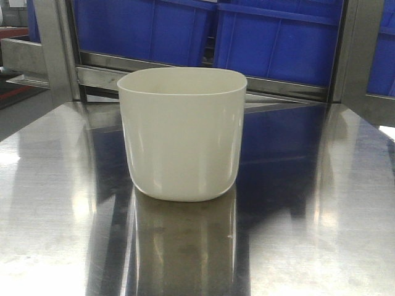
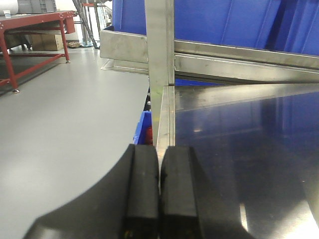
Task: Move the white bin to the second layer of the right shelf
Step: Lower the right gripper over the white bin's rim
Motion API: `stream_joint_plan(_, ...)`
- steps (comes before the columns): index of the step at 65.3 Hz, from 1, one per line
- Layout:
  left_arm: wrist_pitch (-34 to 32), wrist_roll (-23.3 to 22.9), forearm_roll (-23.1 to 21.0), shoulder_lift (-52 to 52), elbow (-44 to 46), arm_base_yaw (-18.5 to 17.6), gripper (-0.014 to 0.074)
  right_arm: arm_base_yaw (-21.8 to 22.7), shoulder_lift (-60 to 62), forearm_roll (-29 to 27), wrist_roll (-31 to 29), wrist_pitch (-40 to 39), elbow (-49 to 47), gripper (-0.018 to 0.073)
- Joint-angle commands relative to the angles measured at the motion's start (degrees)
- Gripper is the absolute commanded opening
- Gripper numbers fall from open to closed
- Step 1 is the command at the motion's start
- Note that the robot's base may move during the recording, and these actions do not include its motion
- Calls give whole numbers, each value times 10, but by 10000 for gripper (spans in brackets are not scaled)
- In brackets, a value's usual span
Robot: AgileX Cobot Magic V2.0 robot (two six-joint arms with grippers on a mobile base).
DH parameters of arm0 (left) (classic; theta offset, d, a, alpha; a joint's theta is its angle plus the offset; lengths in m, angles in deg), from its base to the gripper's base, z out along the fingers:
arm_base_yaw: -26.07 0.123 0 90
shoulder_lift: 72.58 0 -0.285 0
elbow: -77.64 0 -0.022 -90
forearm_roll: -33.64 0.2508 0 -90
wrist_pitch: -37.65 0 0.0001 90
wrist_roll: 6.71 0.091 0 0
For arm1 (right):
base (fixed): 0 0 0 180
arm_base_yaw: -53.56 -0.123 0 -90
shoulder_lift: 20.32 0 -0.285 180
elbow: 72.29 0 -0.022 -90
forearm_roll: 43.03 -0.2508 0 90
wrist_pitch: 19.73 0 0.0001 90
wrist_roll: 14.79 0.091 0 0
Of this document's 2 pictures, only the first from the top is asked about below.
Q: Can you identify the blue crate left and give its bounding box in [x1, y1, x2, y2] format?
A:
[73, 1, 217, 67]

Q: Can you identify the blue crate far right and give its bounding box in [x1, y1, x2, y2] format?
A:
[367, 1, 394, 97]

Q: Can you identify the stainless steel shelf frame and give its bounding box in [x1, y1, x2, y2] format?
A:
[1, 1, 394, 126]

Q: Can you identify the blue crate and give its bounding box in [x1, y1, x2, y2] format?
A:
[367, 1, 394, 97]
[213, 1, 343, 86]
[73, 1, 217, 67]

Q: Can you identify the blue crate middle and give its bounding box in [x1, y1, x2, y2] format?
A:
[213, 1, 343, 86]

